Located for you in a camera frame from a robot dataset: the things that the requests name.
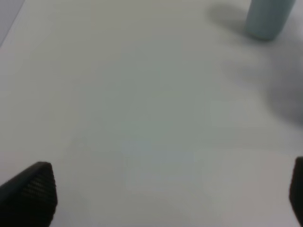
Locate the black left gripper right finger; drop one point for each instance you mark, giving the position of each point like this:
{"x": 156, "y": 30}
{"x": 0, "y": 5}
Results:
{"x": 296, "y": 190}

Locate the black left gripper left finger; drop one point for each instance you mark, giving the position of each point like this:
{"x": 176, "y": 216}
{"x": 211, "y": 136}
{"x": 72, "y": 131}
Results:
{"x": 29, "y": 199}

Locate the teal plastic cup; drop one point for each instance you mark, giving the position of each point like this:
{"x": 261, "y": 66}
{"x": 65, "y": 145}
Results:
{"x": 267, "y": 18}

